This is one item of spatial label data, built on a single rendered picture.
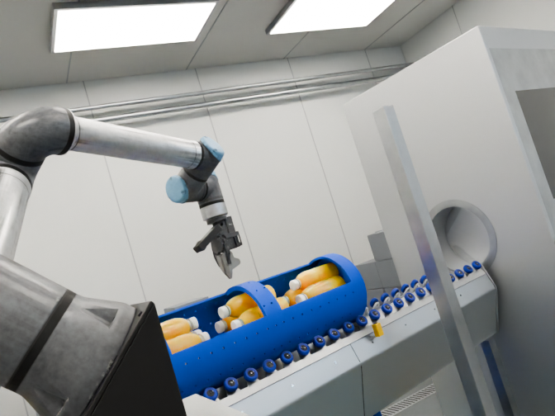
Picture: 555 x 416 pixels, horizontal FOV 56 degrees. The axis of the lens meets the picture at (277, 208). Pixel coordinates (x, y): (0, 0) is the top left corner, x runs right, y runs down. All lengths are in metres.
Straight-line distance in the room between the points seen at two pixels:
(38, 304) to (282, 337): 1.10
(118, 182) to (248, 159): 1.37
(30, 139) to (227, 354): 0.81
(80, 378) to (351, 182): 5.52
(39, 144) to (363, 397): 1.37
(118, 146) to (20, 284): 0.72
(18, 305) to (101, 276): 4.22
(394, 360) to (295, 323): 0.49
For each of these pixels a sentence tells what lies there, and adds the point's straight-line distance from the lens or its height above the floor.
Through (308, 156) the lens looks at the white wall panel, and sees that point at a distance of 5.91.
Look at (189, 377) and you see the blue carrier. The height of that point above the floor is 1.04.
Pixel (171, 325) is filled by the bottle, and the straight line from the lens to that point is 1.65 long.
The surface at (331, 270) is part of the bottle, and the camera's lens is 2.03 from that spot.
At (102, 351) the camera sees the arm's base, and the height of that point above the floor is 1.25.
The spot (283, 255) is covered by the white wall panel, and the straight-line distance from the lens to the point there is 5.51.
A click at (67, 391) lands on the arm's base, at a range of 0.75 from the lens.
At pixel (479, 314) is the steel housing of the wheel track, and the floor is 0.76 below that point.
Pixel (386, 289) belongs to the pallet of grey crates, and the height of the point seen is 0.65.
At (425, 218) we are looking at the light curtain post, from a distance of 1.98.
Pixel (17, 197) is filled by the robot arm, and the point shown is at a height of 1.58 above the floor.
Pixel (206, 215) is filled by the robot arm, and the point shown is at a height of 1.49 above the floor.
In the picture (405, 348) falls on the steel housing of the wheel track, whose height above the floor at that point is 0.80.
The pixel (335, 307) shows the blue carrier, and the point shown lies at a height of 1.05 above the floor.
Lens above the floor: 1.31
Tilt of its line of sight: 5 degrees up
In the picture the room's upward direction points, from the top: 17 degrees counter-clockwise
